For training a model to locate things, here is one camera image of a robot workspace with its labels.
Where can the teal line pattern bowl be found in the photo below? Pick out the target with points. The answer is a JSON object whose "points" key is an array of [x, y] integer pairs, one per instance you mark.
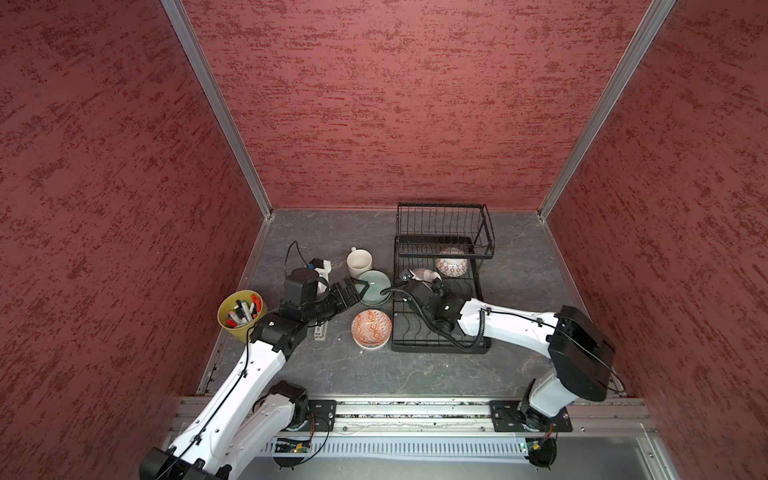
{"points": [[376, 288]]}

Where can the white ceramic mug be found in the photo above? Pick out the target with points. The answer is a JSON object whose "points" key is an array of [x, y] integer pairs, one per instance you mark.
{"points": [[358, 261]]}

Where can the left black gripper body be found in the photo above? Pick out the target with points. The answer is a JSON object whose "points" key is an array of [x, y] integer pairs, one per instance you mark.
{"points": [[325, 305]]}

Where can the orange pattern bowl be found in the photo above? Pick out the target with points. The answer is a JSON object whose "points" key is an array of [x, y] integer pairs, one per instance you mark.
{"points": [[371, 327]]}

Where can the black wire dish rack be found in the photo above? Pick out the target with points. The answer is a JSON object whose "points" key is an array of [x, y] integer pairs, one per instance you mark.
{"points": [[422, 230]]}

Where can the yellow cup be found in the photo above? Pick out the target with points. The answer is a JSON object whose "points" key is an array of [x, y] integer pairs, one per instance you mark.
{"points": [[241, 333]]}

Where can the aluminium front rail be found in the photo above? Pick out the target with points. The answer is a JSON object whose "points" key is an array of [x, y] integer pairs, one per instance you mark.
{"points": [[470, 416]]}

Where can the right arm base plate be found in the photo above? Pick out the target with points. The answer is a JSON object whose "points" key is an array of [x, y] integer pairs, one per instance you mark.
{"points": [[510, 415]]}

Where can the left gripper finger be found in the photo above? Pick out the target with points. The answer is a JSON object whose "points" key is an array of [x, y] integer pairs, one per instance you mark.
{"points": [[353, 295], [352, 285]]}

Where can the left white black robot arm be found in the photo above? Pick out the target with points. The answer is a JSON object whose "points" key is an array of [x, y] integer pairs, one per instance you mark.
{"points": [[249, 409]]}

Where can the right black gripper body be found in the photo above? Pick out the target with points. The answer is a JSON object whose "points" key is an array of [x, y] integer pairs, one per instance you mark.
{"points": [[442, 289]]}

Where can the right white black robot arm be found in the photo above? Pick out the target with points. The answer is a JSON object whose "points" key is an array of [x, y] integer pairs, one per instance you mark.
{"points": [[581, 356]]}

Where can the pink striped bowl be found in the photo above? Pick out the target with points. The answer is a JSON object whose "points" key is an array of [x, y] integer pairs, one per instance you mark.
{"points": [[426, 275]]}

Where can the blue triangle pattern bowl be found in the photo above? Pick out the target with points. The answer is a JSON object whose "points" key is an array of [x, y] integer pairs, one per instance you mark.
{"points": [[452, 262]]}

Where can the markers in yellow cup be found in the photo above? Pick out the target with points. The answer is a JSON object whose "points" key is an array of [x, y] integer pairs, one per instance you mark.
{"points": [[241, 308]]}

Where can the white bottom bowl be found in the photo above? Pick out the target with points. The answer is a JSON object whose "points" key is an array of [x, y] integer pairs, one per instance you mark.
{"points": [[375, 347]]}

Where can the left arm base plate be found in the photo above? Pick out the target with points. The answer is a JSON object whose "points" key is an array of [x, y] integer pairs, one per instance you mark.
{"points": [[321, 416]]}

